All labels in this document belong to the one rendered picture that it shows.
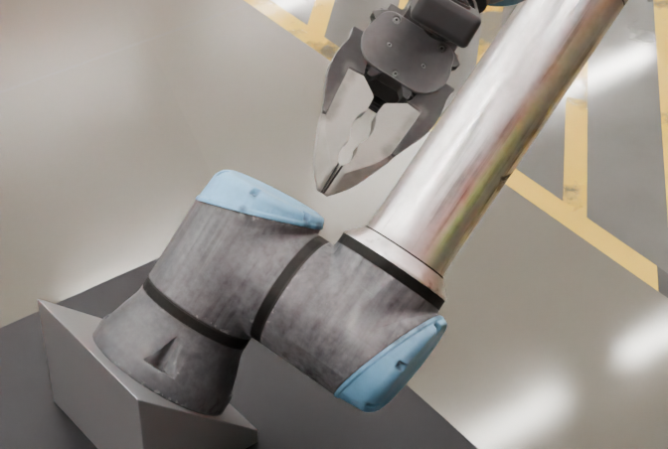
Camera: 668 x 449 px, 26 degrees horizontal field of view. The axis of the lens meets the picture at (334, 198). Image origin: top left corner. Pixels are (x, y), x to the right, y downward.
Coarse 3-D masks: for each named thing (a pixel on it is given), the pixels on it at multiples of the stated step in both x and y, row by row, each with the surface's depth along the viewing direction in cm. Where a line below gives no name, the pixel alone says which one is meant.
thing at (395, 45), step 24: (480, 0) 112; (384, 24) 108; (408, 24) 108; (384, 48) 107; (408, 48) 108; (432, 48) 108; (456, 48) 109; (384, 72) 107; (408, 72) 107; (432, 72) 107; (384, 96) 112; (408, 96) 107
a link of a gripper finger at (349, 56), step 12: (360, 36) 107; (348, 48) 107; (360, 48) 107; (336, 60) 107; (348, 60) 107; (360, 60) 107; (336, 72) 106; (360, 72) 107; (324, 84) 107; (336, 84) 106; (324, 96) 106; (324, 108) 106
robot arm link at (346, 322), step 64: (576, 0) 173; (512, 64) 173; (576, 64) 175; (448, 128) 174; (512, 128) 172; (448, 192) 171; (320, 256) 172; (384, 256) 169; (448, 256) 174; (320, 320) 169; (384, 320) 169; (320, 384) 174; (384, 384) 168
